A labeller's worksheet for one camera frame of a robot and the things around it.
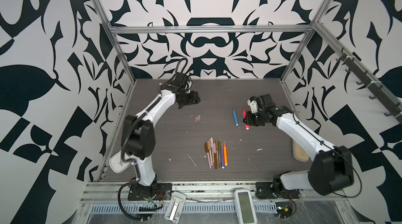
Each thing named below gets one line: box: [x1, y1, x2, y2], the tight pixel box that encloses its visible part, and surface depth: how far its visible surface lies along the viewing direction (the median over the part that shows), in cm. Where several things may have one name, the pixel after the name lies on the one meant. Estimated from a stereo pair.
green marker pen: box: [217, 141, 222, 169], surface depth 87 cm
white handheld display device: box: [233, 188, 258, 224], surface depth 69 cm
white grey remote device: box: [164, 191, 187, 224], surface depth 71 cm
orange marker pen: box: [222, 140, 229, 166], surface depth 87 cm
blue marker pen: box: [232, 108, 239, 127], surface depth 101 cm
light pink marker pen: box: [209, 137, 215, 164], surface depth 91 cm
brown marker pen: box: [213, 142, 218, 170], surface depth 86 cm
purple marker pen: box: [220, 142, 225, 169], surface depth 86 cm
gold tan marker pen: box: [206, 140, 214, 166], surface depth 89 cm
